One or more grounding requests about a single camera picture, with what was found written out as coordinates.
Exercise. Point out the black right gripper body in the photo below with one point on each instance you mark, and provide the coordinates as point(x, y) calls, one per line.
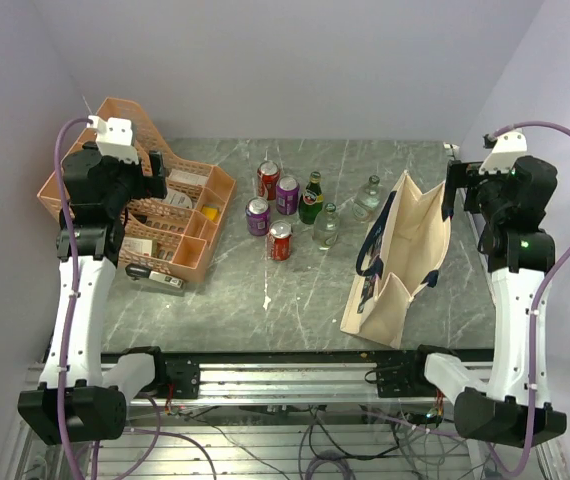
point(482, 192)

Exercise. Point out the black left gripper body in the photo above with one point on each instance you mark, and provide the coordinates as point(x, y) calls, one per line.
point(128, 183)

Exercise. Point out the cream canvas tote bag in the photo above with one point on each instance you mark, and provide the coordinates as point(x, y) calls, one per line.
point(401, 255)

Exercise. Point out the purple Fanta can front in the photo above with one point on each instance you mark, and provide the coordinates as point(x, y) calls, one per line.
point(257, 214)

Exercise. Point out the purple fanta can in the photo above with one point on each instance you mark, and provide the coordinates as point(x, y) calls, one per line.
point(287, 194)
point(257, 214)

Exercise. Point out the red cola can front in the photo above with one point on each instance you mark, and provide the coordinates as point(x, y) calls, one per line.
point(279, 240)

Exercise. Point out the red cola can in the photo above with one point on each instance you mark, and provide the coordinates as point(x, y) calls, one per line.
point(268, 175)
point(279, 240)

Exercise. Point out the clear Chang bottle front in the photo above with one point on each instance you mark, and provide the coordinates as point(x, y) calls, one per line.
point(326, 227)

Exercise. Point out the clear chang bottle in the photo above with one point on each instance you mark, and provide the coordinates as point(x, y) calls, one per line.
point(326, 227)
point(367, 199)

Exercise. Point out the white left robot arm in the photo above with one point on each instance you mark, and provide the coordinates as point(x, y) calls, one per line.
point(75, 400)

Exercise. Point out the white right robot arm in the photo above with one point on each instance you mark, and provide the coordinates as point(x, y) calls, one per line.
point(513, 407)

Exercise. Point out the white oval blister pack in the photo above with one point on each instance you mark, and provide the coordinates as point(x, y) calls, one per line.
point(178, 199)

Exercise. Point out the white box rear slot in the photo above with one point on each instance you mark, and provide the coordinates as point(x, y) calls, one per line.
point(181, 176)

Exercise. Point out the white box slot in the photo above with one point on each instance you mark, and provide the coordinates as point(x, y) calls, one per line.
point(181, 176)
point(140, 246)

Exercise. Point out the pink plastic file organizer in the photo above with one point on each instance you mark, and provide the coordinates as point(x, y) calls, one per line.
point(185, 238)

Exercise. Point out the yellow sticky note block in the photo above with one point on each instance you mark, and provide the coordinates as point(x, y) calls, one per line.
point(210, 212)

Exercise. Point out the white box front slot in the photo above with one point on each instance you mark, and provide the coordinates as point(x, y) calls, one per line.
point(140, 246)

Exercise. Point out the black grey stapler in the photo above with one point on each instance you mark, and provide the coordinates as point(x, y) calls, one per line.
point(155, 280)

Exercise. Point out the clear Chang bottle rear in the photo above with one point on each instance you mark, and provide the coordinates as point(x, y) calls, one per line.
point(367, 199)

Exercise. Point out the red cola can rear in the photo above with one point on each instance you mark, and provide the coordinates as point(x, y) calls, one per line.
point(268, 175)

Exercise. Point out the purple Fanta can rear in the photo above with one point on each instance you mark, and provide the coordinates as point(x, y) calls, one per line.
point(287, 194)

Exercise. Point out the green Perrier glass bottle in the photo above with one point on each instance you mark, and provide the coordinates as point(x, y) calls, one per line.
point(311, 199)

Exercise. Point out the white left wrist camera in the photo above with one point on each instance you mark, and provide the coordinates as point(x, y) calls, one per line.
point(115, 138)

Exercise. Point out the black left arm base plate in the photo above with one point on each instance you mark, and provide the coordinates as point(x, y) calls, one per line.
point(183, 378)

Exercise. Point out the aluminium mounting rail frame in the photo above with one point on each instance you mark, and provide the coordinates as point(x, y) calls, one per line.
point(275, 416)

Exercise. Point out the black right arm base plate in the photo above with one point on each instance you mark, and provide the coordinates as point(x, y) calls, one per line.
point(396, 381)

